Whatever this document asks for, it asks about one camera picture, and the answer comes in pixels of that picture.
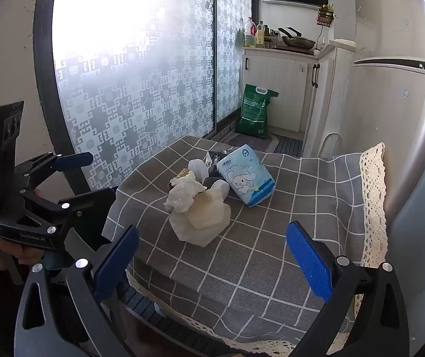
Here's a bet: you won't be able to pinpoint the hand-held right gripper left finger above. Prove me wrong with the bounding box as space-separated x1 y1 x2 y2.
14 225 140 357

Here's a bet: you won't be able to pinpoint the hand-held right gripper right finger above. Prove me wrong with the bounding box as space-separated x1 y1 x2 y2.
286 221 410 357

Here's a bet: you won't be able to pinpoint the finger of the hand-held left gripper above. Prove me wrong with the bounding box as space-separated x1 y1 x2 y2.
7 188 119 240
13 152 94 196

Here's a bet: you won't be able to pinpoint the large stained white tissue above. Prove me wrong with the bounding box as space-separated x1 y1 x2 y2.
169 188 232 247

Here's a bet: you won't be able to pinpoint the blue tissue packet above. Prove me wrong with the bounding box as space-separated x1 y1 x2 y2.
216 144 276 208

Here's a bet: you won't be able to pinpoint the small white tissue wad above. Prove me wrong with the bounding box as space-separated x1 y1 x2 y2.
187 159 210 183

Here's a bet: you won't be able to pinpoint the black snack packet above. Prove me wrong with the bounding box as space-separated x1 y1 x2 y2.
201 149 239 188

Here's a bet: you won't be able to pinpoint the grey checked tablecloth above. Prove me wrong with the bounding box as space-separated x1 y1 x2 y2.
102 134 388 357

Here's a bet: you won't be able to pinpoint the patterned frosted glass door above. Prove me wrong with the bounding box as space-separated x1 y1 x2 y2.
214 0 254 127
34 0 218 194

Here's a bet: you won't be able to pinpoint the dark striped rug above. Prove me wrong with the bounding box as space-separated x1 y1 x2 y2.
274 136 306 157

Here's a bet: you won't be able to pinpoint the white rounded board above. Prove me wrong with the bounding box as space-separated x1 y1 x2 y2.
318 132 343 159

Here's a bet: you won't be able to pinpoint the grey oval floor mat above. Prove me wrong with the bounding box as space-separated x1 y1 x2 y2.
231 134 281 154

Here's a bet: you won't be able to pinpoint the green rice bag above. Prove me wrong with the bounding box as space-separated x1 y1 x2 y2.
235 84 279 140

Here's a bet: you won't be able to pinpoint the silver refrigerator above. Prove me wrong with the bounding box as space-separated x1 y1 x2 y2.
352 0 425 279

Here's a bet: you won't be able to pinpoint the low white cabinet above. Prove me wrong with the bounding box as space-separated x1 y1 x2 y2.
242 46 319 134

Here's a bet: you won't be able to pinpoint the red-capped oil bottle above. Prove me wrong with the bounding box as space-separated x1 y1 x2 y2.
243 17 258 48

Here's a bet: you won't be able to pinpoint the frying pan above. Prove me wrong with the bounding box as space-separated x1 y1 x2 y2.
277 27 317 50

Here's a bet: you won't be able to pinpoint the yellow oil bottle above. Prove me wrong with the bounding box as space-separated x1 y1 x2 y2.
256 20 267 48

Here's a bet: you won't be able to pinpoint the small dark seasoning bottles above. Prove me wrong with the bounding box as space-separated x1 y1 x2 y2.
264 25 281 49

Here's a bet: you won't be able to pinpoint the hanging wall basket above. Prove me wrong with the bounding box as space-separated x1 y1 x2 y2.
317 3 335 26

